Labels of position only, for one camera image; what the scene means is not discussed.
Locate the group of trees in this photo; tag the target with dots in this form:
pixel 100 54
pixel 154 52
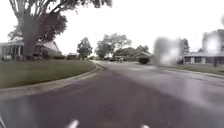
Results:
pixel 111 45

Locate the round dark bush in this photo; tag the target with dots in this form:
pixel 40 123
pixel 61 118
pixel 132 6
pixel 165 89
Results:
pixel 143 60

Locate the robot's own part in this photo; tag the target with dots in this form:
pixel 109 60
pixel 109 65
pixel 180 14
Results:
pixel 145 126
pixel 72 124

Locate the concrete kerb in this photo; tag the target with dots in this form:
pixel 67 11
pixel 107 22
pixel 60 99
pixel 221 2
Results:
pixel 50 85

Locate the grass verge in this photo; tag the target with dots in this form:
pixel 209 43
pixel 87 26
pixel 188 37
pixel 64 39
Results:
pixel 200 68

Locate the grass lawn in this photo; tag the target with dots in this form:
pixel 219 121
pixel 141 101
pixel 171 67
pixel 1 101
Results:
pixel 40 71

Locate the house with pitched roof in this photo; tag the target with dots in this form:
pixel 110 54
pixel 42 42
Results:
pixel 50 46

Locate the small tree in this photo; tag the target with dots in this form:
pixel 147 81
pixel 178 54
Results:
pixel 84 48

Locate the wet grey asphalt road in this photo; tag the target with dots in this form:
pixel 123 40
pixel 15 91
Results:
pixel 126 100

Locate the low house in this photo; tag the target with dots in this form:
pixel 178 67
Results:
pixel 200 59

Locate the large thick-trunked tree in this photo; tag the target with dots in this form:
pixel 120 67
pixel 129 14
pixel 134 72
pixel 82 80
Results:
pixel 30 36

